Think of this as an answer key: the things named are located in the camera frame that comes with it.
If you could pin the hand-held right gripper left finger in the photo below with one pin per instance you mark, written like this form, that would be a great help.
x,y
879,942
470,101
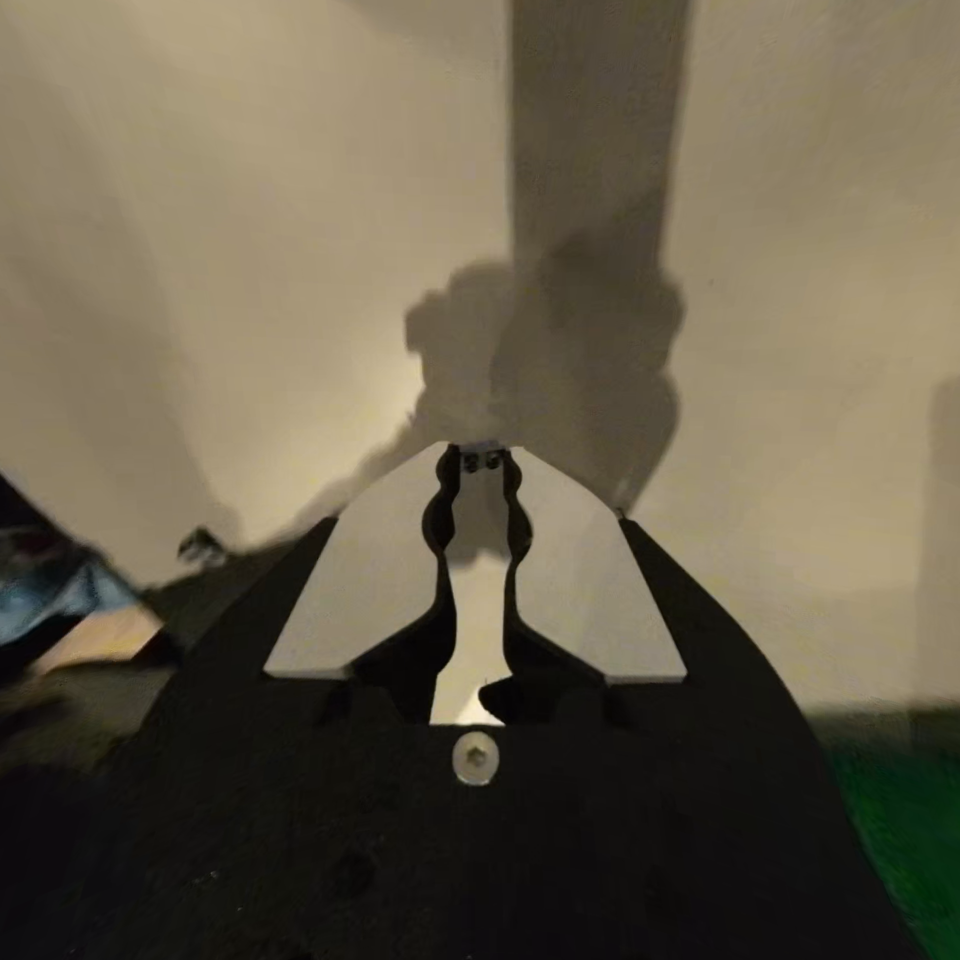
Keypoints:
x,y
375,585

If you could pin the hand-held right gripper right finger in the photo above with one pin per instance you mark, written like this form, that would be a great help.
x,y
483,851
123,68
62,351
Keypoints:
x,y
592,592

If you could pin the small grey brick piece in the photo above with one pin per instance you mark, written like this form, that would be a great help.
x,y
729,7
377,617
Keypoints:
x,y
484,454

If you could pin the pale grey desk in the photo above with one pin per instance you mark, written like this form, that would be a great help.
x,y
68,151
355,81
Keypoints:
x,y
225,225

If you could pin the small dark brick piece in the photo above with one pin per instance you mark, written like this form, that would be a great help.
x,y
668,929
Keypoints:
x,y
201,545

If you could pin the tan cardboard piece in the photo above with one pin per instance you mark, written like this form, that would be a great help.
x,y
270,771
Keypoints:
x,y
105,637

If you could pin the dark blue bag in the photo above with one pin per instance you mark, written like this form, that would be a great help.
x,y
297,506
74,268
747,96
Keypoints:
x,y
52,592

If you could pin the green board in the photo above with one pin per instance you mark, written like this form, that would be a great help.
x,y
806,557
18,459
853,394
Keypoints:
x,y
907,825

